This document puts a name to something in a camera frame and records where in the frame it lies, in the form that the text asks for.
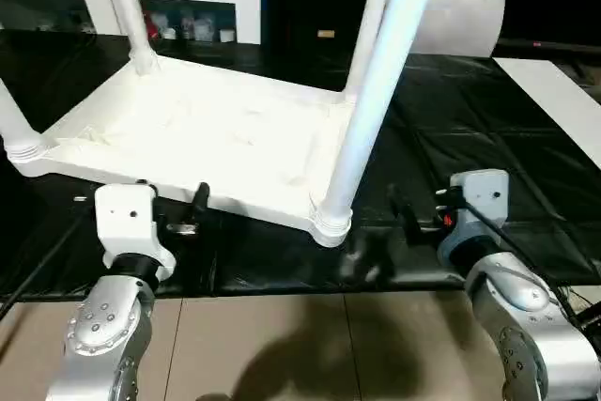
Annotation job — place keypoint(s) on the white flat board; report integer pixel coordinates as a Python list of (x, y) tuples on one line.
[(554, 91)]

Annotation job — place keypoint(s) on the white plastic table leg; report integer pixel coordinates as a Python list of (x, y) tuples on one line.
[(371, 20), (385, 67), (127, 6), (11, 124)]

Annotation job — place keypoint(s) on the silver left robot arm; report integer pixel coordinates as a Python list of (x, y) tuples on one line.
[(103, 321)]

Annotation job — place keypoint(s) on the white plastic table top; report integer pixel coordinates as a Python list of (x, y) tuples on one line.
[(188, 138)]

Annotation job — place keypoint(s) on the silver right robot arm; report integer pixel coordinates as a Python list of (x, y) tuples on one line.
[(516, 288)]

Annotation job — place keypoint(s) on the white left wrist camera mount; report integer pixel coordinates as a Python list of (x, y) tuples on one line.
[(127, 218)]

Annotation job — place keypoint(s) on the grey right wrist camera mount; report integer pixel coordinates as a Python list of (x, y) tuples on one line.
[(483, 194)]

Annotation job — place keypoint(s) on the black tripod leg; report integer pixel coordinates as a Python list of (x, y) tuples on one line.
[(587, 316)]

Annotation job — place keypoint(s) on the grey cushion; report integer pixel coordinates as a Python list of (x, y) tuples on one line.
[(469, 20)]

